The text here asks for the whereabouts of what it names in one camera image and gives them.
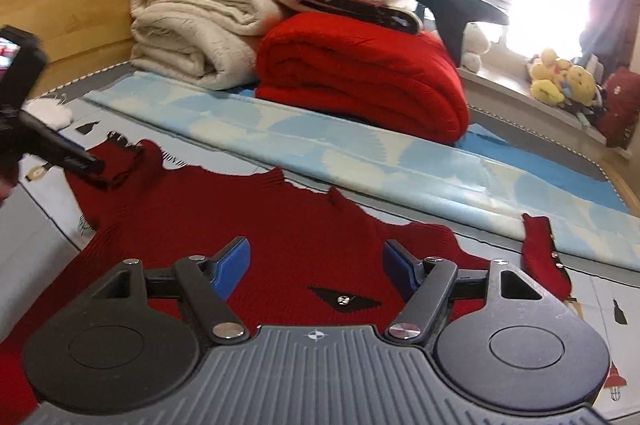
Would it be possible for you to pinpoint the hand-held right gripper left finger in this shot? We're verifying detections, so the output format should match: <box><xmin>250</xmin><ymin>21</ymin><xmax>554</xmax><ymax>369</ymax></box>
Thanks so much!
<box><xmin>94</xmin><ymin>236</ymin><xmax>252</xmax><ymax>346</ymax></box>

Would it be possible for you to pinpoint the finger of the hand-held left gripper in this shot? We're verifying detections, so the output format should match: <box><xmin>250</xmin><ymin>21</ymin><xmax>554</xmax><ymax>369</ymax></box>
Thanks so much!
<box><xmin>20</xmin><ymin>110</ymin><xmax>107</xmax><ymax>180</ymax></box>

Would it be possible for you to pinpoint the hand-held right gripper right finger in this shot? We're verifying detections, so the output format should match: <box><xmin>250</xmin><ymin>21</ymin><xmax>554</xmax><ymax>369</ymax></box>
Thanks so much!
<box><xmin>381</xmin><ymin>239</ymin><xmax>545</xmax><ymax>345</ymax></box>

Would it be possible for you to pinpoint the red knitted sweater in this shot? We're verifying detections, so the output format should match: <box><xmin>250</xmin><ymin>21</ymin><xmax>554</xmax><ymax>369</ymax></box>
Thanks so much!
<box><xmin>0</xmin><ymin>132</ymin><xmax>573</xmax><ymax>425</ymax></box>

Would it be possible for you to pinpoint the printed grey bed sheet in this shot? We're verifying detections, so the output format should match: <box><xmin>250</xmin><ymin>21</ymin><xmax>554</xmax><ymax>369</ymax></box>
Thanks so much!
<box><xmin>0</xmin><ymin>85</ymin><xmax>640</xmax><ymax>425</ymax></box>

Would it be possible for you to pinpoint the wooden headboard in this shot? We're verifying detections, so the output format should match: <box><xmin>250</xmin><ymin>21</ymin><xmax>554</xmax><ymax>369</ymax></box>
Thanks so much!
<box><xmin>0</xmin><ymin>0</ymin><xmax>196</xmax><ymax>98</ymax></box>

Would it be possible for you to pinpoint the light blue patterned mat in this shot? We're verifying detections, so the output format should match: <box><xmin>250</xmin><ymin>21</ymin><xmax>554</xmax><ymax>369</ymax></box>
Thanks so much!
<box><xmin>82</xmin><ymin>70</ymin><xmax>640</xmax><ymax>271</ymax></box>

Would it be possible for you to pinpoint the blue sheet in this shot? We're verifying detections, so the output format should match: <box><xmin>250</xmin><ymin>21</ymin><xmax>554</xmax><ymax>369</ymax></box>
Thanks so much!
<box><xmin>235</xmin><ymin>85</ymin><xmax>628</xmax><ymax>213</ymax></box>

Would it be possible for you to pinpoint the cream folded quilt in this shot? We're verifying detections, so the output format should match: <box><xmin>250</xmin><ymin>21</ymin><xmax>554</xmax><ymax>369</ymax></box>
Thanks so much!
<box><xmin>129</xmin><ymin>0</ymin><xmax>291</xmax><ymax>92</ymax></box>

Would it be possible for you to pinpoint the red folded blanket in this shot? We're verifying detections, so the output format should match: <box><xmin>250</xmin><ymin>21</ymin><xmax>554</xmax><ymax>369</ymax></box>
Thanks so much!
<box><xmin>255</xmin><ymin>12</ymin><xmax>471</xmax><ymax>146</ymax></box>

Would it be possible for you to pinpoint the window sill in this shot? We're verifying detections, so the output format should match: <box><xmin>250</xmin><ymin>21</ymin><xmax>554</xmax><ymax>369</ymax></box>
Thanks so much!
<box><xmin>460</xmin><ymin>65</ymin><xmax>631</xmax><ymax>156</ymax></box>

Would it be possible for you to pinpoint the white plush toy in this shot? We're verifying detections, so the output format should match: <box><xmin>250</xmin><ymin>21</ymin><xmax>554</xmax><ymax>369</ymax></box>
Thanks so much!
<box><xmin>460</xmin><ymin>22</ymin><xmax>493</xmax><ymax>73</ymax></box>

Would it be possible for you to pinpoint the yellow round plush toy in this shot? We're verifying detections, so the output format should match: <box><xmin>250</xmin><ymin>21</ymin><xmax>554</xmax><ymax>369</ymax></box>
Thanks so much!
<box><xmin>565</xmin><ymin>65</ymin><xmax>598</xmax><ymax>105</ymax></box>

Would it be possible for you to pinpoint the dark red cushion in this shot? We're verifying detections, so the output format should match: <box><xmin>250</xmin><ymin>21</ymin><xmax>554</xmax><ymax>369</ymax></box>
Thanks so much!
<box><xmin>597</xmin><ymin>66</ymin><xmax>640</xmax><ymax>148</ymax></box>

